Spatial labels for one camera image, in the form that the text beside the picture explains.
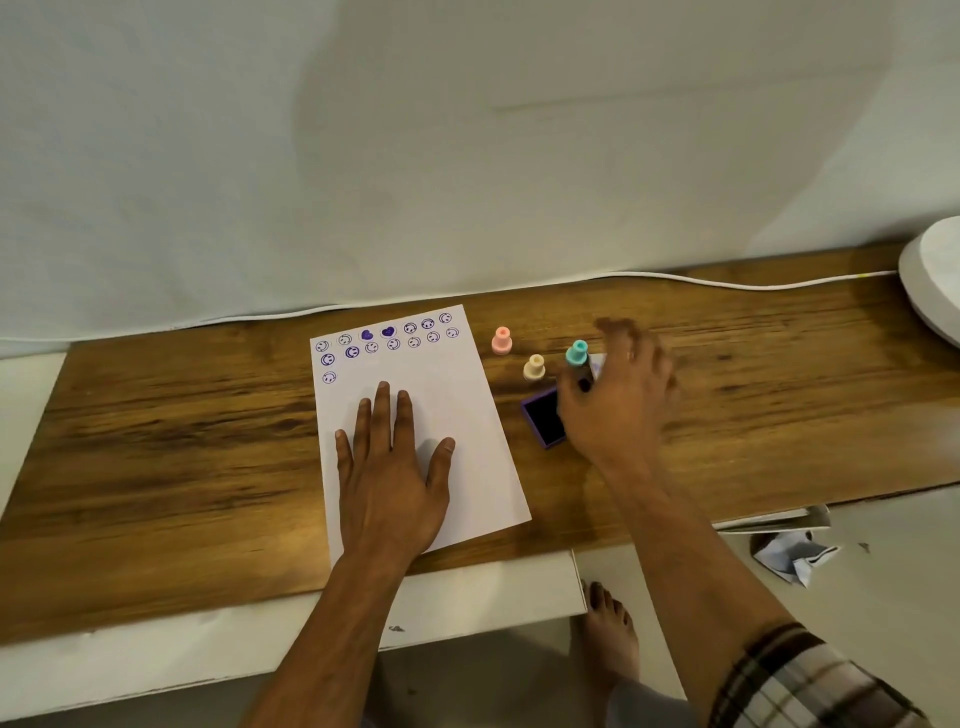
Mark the person's right hand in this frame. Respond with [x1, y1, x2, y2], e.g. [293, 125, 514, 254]
[557, 318, 681, 471]

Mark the person's left hand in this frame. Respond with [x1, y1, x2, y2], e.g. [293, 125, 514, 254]
[334, 381, 457, 558]

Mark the teal stamp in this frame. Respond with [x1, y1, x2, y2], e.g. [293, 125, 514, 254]
[564, 339, 596, 393]

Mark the white stamped paper sheet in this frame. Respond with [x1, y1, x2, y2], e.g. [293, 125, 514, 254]
[309, 303, 533, 570]

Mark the person's left forearm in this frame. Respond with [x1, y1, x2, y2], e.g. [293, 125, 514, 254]
[240, 549, 430, 728]

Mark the person's right forearm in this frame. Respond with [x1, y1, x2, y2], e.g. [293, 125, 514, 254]
[597, 444, 796, 728]

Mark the purple ink pad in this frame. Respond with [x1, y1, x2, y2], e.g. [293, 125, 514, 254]
[521, 386, 569, 451]

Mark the person's bare foot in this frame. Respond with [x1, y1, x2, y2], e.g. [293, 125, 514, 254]
[573, 580, 642, 706]

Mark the crumpled white paper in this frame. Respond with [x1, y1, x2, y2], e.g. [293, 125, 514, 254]
[750, 529, 843, 588]

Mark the grey trouser leg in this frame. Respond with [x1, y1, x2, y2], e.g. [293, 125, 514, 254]
[606, 678, 695, 728]

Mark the plaid shirt sleeve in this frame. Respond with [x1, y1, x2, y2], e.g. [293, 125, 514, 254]
[708, 621, 933, 728]

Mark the white round lamp base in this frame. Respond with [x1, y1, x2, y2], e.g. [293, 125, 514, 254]
[897, 216, 960, 348]

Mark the white cable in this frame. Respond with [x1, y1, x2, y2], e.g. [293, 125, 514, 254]
[0, 269, 903, 345]

